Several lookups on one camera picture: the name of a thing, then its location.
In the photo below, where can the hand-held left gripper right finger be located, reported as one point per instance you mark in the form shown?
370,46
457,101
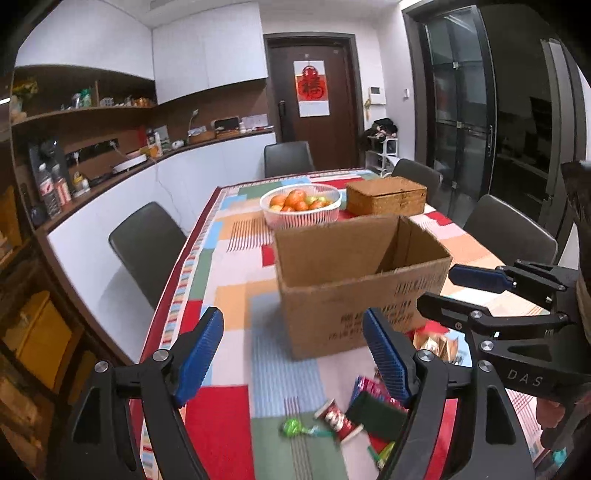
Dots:
385,355

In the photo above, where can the white plastic fruit basket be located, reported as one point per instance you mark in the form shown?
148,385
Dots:
300,219

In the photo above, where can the dark brown door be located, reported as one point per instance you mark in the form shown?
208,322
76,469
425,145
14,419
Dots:
281,138

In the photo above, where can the black tablet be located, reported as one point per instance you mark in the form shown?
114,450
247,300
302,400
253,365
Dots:
226,127

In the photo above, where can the red and white wall calendar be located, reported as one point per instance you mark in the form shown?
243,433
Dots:
311,87

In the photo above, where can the white round appliance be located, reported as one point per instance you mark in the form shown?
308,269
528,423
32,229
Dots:
129,164

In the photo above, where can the green and red snack packet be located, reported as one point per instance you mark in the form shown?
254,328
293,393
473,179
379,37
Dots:
383,457

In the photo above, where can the red striped snack packet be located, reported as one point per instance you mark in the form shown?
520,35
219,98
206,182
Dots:
337,420

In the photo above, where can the wooden wall shelf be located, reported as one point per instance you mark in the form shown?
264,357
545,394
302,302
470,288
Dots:
69,113

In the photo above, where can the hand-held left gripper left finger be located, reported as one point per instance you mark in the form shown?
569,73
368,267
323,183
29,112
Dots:
201,355

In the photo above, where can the green wrapped candy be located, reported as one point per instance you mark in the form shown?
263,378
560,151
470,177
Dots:
292,427

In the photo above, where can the yellow box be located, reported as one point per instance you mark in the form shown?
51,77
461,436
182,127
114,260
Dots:
150,151

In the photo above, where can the white trolley rack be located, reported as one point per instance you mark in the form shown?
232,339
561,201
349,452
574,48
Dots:
383,157

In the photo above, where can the cardboard box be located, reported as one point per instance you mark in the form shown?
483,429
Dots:
323,304

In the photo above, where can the golden snack packet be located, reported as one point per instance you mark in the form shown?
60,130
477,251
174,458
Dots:
434,346

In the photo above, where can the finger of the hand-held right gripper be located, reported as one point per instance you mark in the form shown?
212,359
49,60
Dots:
443,311
475,279

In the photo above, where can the white desk lamp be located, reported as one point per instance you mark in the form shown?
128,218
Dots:
194,120

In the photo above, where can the clear bottle with red label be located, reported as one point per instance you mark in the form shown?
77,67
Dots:
47,194
62,187

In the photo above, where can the white counter cabinet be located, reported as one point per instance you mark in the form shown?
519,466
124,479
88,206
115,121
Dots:
207,166

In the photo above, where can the grey sliding door panel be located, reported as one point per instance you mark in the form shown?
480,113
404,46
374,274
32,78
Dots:
561,138

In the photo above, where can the brown wicker box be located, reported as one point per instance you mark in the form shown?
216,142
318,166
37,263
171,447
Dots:
383,198

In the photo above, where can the pile of orange fruits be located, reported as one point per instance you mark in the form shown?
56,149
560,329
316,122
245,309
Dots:
293,199

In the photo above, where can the dark grey dining chair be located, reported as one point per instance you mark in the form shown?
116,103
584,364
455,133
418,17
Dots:
288,159
508,230
143,244
418,173

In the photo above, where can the wicker tray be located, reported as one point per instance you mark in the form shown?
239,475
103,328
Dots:
201,137

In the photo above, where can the white intercom panel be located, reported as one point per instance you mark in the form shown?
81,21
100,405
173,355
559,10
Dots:
376,95

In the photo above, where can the red and purple snack packet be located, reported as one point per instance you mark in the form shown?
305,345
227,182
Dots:
369,387

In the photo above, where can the person's right hand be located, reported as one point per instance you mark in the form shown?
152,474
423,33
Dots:
551,413

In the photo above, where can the colourful patchwork tablecloth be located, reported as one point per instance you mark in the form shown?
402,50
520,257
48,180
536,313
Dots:
240,295

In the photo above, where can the white wall cabinets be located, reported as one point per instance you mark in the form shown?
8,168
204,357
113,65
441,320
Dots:
207,46

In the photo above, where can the black bag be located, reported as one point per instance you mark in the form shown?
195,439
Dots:
381,128

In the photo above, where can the black framed glass door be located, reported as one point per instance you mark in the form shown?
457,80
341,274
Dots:
461,92

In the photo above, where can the dark green snack packet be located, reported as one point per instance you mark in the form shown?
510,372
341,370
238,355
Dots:
374,415

